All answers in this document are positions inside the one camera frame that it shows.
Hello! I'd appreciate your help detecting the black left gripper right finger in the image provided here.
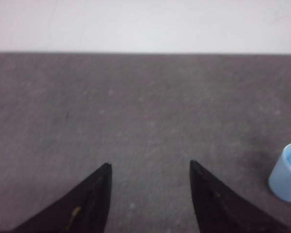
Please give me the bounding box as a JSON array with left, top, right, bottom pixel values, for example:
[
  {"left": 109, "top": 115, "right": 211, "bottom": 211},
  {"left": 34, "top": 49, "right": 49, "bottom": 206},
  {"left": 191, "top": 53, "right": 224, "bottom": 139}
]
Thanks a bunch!
[{"left": 190, "top": 160, "right": 291, "bottom": 233}]

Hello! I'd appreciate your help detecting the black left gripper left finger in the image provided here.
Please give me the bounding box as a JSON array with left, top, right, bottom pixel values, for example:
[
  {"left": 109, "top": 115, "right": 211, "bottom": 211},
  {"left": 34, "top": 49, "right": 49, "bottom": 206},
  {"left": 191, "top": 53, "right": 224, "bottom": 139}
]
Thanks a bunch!
[{"left": 12, "top": 163, "right": 112, "bottom": 233}]

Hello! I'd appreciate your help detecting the light blue plastic cup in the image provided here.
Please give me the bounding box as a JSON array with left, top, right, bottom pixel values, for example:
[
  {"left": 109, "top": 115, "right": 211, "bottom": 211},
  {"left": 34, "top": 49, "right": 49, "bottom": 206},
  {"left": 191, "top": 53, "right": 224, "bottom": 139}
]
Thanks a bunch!
[{"left": 268, "top": 143, "right": 291, "bottom": 202}]

